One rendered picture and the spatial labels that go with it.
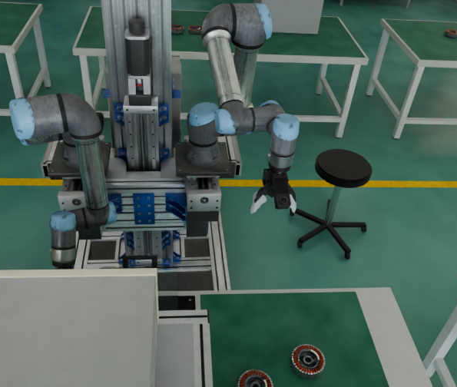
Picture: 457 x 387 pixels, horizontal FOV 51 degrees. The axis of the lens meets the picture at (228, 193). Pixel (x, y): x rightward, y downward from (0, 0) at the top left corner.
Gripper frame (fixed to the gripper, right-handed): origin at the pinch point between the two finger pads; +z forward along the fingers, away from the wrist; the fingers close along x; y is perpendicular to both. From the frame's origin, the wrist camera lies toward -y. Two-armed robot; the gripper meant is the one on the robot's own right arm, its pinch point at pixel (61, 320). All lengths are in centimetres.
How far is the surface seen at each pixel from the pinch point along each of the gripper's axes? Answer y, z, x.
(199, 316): -26, -15, -44
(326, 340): 7, 8, -90
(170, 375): -41, -6, -38
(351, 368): -2, 13, -97
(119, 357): -58, -20, -28
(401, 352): 4, 10, -116
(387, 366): -1, 13, -110
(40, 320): -51, -24, -10
